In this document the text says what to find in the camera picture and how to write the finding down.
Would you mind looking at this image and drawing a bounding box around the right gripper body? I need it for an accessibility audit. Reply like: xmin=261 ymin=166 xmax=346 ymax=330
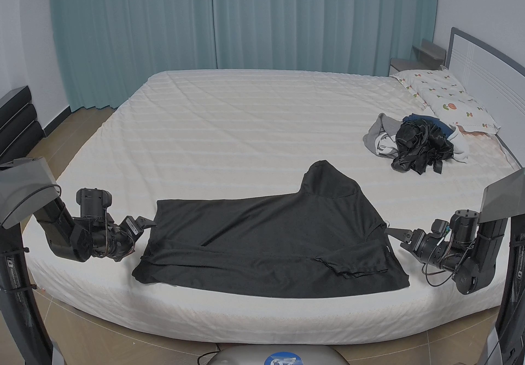
xmin=400 ymin=229 xmax=452 ymax=270

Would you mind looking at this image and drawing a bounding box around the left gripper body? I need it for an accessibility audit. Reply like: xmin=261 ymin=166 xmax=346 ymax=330
xmin=92 ymin=215 xmax=145 ymax=262

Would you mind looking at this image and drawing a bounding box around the black T-shirt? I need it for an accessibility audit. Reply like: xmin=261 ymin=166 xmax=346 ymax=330
xmin=131 ymin=160 xmax=411 ymax=299

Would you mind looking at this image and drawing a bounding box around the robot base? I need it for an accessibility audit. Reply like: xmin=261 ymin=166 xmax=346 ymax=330
xmin=199 ymin=345 xmax=349 ymax=365

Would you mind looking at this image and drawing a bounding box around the pile of clothes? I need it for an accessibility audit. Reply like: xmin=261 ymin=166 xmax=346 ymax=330
xmin=363 ymin=112 xmax=470 ymax=176

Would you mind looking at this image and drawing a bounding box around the bed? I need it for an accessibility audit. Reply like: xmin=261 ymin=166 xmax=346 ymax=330
xmin=21 ymin=27 xmax=525 ymax=345

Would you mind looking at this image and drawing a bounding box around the white printed pillow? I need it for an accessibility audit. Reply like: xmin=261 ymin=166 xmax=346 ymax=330
xmin=390 ymin=69 xmax=501 ymax=135

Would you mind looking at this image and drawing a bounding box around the black chest of drawers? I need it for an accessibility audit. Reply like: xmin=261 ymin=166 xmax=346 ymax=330
xmin=0 ymin=85 xmax=45 ymax=165

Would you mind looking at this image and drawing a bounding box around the grey bedside table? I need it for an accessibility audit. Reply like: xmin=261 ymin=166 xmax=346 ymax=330
xmin=390 ymin=38 xmax=447 ymax=77

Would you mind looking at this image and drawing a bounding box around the blue-green curtain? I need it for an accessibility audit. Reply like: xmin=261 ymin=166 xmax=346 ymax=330
xmin=49 ymin=0 xmax=220 ymax=111
xmin=211 ymin=0 xmax=439 ymax=77

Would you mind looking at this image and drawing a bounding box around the black cable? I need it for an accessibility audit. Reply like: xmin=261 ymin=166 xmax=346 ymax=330
xmin=422 ymin=250 xmax=457 ymax=288

